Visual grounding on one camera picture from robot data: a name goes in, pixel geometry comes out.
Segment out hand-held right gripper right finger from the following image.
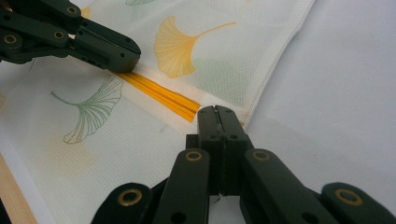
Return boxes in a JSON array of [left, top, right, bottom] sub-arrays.
[[217, 105, 341, 224]]

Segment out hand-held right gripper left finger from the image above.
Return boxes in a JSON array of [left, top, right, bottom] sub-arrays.
[[151, 105, 224, 224]]

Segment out white table mat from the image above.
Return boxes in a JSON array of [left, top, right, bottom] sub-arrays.
[[0, 0, 396, 224]]

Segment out white leaf-print mesh laundry bag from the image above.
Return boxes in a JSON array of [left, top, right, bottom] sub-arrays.
[[0, 0, 316, 224]]

